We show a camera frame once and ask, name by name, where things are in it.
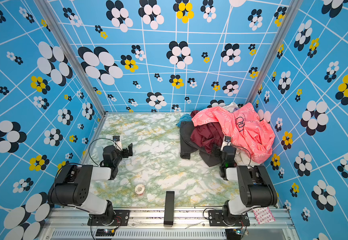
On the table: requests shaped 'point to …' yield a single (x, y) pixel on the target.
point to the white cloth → (231, 108)
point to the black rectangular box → (169, 211)
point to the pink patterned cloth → (247, 130)
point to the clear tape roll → (139, 189)
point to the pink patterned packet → (263, 215)
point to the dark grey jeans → (187, 147)
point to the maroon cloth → (208, 136)
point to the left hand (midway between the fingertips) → (125, 143)
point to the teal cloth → (184, 118)
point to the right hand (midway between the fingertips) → (224, 144)
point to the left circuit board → (105, 232)
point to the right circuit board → (233, 234)
